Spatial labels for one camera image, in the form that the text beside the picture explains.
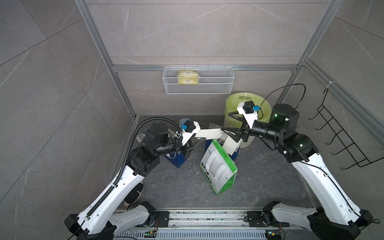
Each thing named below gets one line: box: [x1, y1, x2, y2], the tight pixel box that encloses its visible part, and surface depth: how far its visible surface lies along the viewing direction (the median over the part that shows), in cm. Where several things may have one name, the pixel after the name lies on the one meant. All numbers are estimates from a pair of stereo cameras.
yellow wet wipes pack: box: [178, 70, 199, 85], surface depth 89 cm
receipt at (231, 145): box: [222, 135, 242, 156], surface depth 81 cm
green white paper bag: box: [200, 139, 238, 196], surface depth 72 cm
